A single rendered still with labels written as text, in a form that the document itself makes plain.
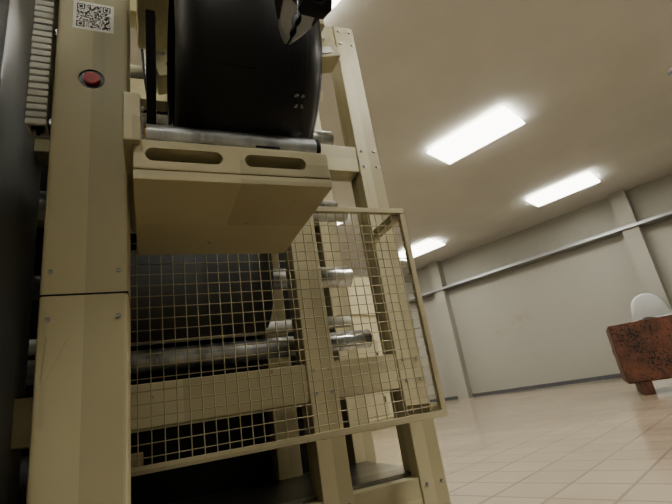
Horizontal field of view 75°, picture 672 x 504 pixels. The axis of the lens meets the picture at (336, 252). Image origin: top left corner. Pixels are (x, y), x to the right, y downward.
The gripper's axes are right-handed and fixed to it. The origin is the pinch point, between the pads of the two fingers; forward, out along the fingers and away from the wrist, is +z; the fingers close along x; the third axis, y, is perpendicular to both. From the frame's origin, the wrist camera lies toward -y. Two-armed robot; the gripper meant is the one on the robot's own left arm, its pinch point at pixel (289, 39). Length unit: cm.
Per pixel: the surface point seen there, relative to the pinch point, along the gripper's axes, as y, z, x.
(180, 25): 10.8, 8.9, 17.2
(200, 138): -8.7, 17.5, 14.2
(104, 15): 25.9, 20.6, 31.1
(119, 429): -56, 31, 28
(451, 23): 286, 157, -251
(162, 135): -8.7, 17.5, 20.8
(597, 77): 289, 183, -490
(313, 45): 8.2, 6.2, -8.0
